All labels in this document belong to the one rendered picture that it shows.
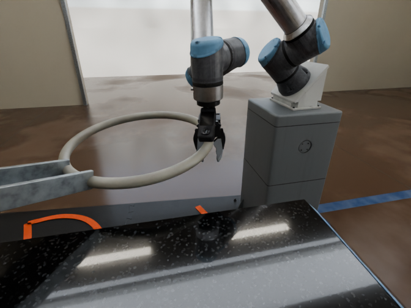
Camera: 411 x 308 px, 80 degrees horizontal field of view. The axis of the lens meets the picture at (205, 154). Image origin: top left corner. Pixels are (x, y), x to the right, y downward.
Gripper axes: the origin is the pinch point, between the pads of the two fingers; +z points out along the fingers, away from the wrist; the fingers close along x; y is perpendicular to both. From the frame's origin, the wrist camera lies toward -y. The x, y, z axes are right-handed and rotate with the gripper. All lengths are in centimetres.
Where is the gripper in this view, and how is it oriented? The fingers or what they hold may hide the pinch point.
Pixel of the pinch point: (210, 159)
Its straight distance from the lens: 82.2
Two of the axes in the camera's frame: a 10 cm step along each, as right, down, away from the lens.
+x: -10.0, 0.0, 0.8
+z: 0.4, 8.7, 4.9
